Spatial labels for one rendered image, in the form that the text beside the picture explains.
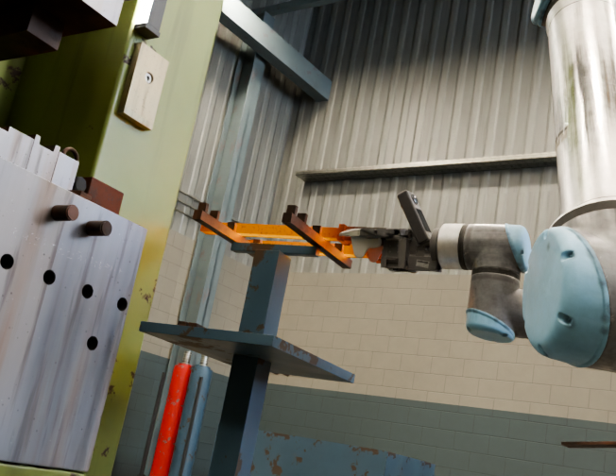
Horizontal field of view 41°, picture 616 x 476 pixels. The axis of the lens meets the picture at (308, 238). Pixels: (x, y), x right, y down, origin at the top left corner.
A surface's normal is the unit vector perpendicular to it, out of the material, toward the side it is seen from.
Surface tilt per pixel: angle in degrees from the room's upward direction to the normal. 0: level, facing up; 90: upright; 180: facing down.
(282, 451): 90
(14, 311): 90
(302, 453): 90
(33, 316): 90
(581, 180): 75
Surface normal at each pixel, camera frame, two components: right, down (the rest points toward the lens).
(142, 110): 0.84, 0.00
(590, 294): -0.07, -0.07
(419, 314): -0.56, -0.32
